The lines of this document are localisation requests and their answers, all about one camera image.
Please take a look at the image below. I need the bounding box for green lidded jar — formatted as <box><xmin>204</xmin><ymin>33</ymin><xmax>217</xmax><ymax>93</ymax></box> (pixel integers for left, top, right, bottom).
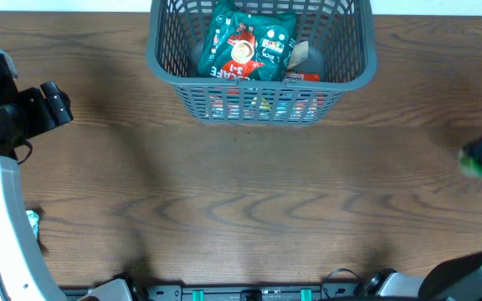
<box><xmin>458</xmin><ymin>148</ymin><xmax>482</xmax><ymax>178</ymax></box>

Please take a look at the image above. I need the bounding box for grey plastic basket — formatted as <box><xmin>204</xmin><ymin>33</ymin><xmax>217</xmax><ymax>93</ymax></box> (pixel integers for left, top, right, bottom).
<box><xmin>146</xmin><ymin>0</ymin><xmax>377</xmax><ymax>125</ymax></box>

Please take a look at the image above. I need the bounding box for green Nescafe coffee bag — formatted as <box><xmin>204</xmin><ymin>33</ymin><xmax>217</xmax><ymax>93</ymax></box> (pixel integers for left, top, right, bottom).
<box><xmin>197</xmin><ymin>0</ymin><xmax>297</xmax><ymax>81</ymax></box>

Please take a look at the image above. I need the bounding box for spaghetti pasta packet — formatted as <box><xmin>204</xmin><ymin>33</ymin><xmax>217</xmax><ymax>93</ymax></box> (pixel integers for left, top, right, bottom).
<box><xmin>207</xmin><ymin>71</ymin><xmax>326</xmax><ymax>120</ymax></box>

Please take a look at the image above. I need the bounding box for tissue multipack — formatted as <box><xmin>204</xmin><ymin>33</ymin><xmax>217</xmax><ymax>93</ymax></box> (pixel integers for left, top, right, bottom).
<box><xmin>210</xmin><ymin>94</ymin><xmax>324</xmax><ymax>121</ymax></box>

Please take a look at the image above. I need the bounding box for beige paper pouch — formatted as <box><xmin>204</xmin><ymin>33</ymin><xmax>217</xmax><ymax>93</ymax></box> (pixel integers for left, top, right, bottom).
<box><xmin>287</xmin><ymin>41</ymin><xmax>310</xmax><ymax>70</ymax></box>

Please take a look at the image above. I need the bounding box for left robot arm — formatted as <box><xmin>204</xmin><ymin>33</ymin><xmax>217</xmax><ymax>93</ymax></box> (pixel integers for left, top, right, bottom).
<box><xmin>0</xmin><ymin>49</ymin><xmax>73</xmax><ymax>301</ymax></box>

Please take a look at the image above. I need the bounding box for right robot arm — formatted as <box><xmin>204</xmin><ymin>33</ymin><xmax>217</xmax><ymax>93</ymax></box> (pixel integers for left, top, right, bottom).
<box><xmin>357</xmin><ymin>136</ymin><xmax>482</xmax><ymax>301</ymax></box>

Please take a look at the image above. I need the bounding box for small mint wrapper packet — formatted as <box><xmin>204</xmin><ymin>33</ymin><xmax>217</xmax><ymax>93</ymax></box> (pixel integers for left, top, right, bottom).
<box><xmin>26</xmin><ymin>210</ymin><xmax>40</xmax><ymax>239</ymax></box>

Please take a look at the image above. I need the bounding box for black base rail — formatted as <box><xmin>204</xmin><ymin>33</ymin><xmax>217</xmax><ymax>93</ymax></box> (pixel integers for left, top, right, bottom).
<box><xmin>60</xmin><ymin>271</ymin><xmax>397</xmax><ymax>301</ymax></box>

